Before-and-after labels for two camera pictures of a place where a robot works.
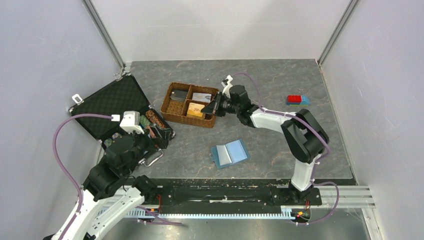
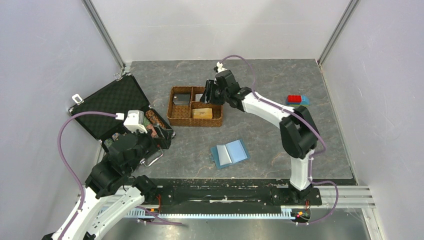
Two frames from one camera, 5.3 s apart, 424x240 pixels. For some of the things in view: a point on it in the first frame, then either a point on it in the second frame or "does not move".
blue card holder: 231,153 does not move
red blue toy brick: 298,100 does not move
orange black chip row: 151,115 does not move
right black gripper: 212,107 to 208,96
